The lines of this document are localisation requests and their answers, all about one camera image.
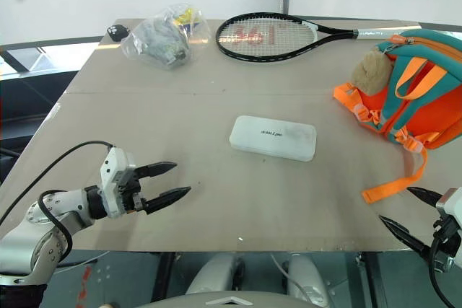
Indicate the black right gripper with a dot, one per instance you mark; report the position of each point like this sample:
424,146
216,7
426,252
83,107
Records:
447,241

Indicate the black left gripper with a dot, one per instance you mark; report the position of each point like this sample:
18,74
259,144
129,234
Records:
129,187

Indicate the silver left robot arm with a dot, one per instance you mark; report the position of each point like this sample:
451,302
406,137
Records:
21,239

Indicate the orange and teal backpack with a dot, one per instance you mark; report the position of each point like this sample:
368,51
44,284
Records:
433,113

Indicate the white rectangular case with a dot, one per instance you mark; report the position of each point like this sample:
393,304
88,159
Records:
272,138

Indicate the dark table leg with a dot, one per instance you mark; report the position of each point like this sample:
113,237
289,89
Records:
375,279
162,275

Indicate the silver robot leg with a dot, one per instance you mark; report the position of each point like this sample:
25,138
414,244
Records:
213,275
308,279

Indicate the grey robot torso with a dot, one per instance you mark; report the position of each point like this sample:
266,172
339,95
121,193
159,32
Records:
231,301

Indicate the clear plastic bag with items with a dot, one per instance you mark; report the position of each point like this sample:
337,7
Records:
162,41

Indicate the beige plush toy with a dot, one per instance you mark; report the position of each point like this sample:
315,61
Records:
371,71

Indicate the small black paw-print object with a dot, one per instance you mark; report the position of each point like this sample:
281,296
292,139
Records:
116,32

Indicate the black tennis racket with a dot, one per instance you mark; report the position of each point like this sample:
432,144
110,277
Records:
371,33

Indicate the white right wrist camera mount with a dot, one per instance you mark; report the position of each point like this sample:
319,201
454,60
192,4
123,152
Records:
451,203

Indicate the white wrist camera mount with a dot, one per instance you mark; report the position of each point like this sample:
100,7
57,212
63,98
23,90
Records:
451,203
113,165

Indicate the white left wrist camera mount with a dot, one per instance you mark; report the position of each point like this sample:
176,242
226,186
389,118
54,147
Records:
113,165

